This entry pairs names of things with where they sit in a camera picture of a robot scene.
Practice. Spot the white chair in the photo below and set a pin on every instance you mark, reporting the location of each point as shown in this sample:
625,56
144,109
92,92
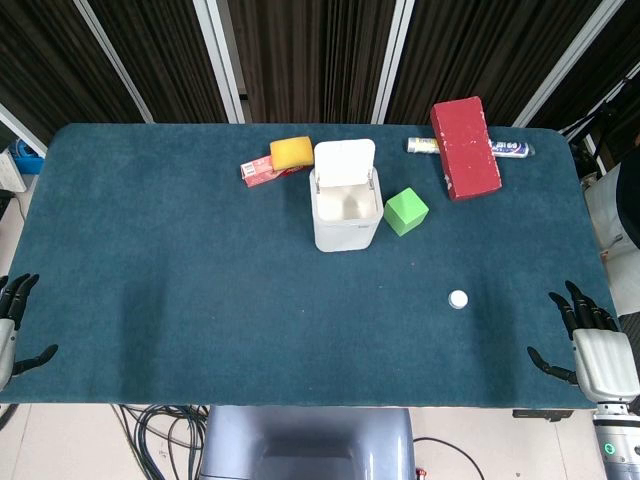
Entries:
615,225

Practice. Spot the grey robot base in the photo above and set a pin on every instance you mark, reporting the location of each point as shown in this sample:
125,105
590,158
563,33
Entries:
307,445

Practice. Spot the white open-lid bin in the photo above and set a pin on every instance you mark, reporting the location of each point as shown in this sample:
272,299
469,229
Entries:
345,200

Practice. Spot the red brick block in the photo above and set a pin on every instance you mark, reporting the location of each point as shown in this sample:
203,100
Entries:
466,150

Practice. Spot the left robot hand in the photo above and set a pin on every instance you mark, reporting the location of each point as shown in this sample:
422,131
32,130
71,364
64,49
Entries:
5,335

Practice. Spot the white bottle cap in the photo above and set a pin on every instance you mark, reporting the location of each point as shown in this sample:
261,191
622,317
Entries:
458,299

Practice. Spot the white toothpaste tube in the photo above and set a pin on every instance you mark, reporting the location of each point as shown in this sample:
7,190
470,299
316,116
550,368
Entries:
500,148

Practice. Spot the blue object on shelf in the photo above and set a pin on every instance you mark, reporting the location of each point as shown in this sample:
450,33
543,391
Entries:
25,152

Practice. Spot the red toothpaste box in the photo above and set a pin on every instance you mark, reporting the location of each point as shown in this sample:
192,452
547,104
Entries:
262,171

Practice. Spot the teal table cloth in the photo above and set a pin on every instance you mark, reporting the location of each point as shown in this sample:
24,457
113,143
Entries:
300,300

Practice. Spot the green foam cube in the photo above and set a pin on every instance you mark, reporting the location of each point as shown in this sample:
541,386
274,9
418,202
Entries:
406,211

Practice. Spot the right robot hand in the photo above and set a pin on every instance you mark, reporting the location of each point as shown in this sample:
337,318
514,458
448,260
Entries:
602,357

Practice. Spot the yellow sponge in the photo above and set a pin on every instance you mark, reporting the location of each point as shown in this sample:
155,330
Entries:
290,152

